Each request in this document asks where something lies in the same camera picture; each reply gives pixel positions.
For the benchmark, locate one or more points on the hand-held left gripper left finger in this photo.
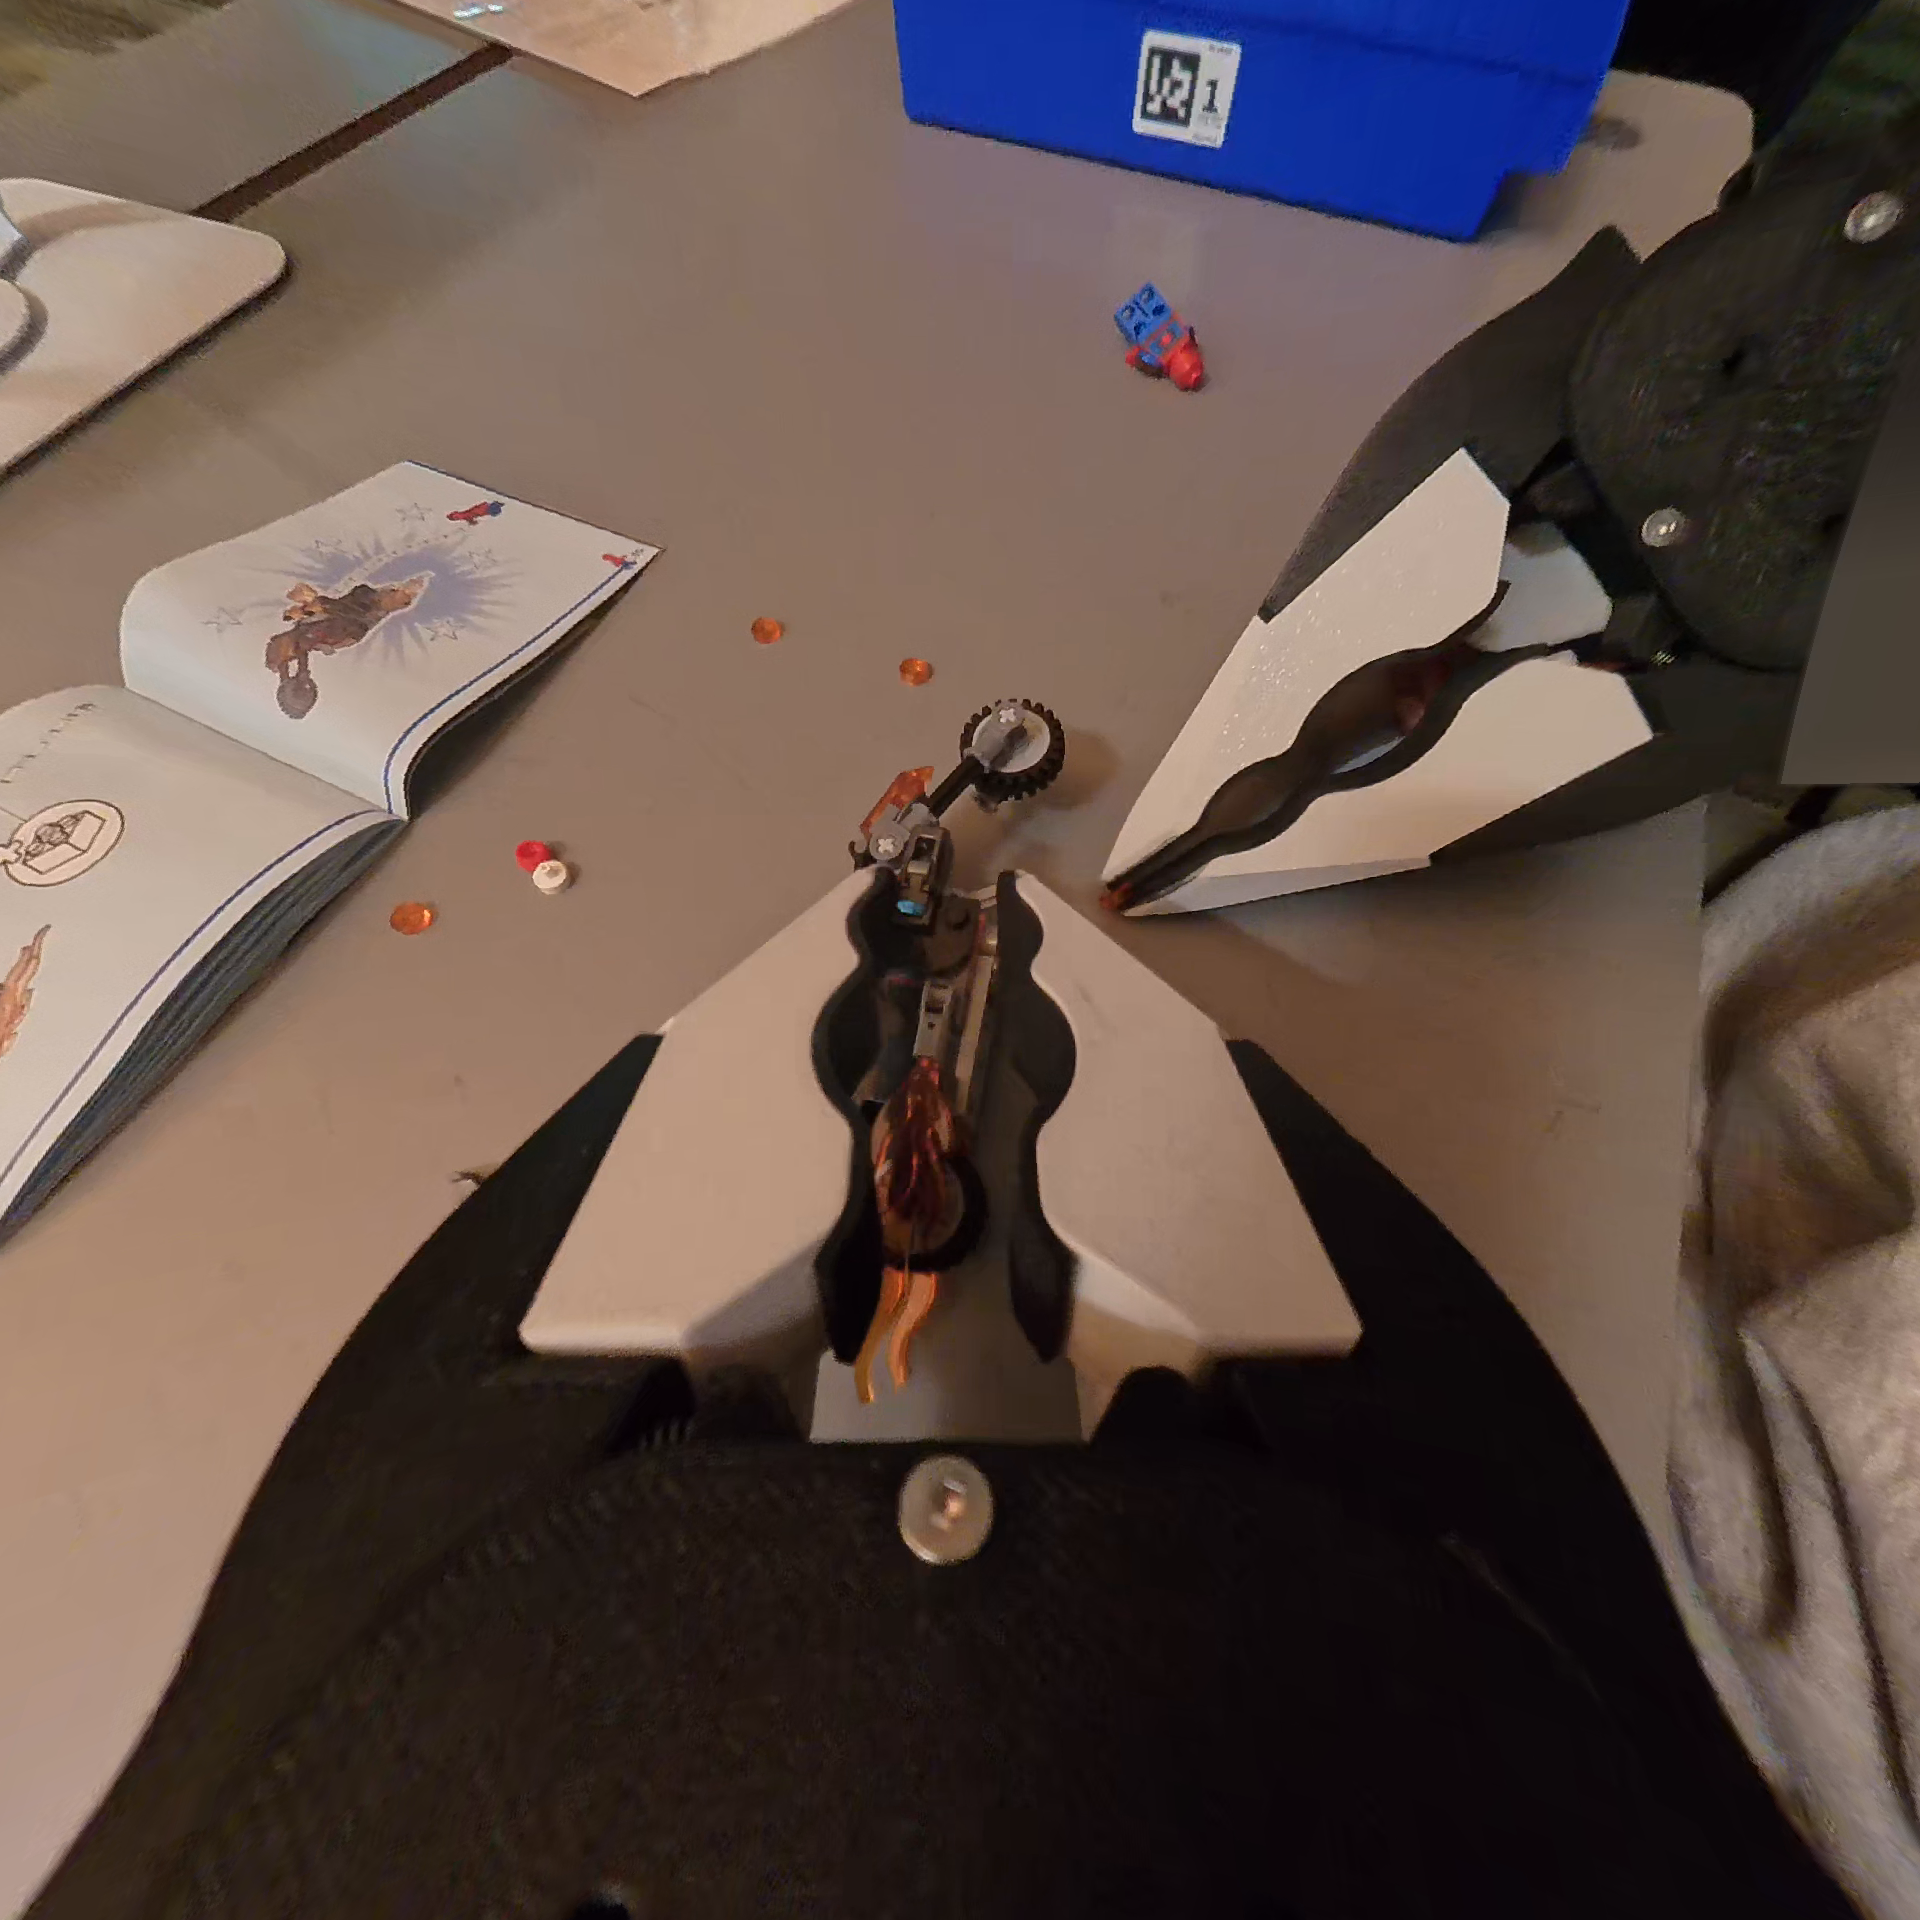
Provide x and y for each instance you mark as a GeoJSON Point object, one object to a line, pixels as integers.
{"type": "Point", "coordinates": [692, 1200]}

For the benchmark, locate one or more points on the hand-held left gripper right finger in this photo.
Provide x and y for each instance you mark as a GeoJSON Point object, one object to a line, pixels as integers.
{"type": "Point", "coordinates": [1184, 1200]}

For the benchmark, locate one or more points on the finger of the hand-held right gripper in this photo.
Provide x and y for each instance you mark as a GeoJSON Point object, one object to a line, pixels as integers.
{"type": "Point", "coordinates": [1350, 599]}
{"type": "Point", "coordinates": [1500, 763]}

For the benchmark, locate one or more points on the lego motorcycle model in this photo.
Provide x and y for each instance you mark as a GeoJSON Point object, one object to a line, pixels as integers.
{"type": "Point", "coordinates": [932, 886]}

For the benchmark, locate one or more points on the red blue lego minifigure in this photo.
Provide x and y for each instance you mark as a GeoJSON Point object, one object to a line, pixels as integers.
{"type": "Point", "coordinates": [1161, 341]}

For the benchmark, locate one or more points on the lego instruction booklet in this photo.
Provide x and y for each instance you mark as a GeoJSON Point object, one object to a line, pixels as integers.
{"type": "Point", "coordinates": [182, 840]}

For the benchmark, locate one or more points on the blue plastic bin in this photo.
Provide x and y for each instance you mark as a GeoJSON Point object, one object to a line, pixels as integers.
{"type": "Point", "coordinates": [1350, 89]}

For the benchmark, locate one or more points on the printed paper sheet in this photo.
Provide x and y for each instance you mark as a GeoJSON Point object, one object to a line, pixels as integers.
{"type": "Point", "coordinates": [646, 37]}

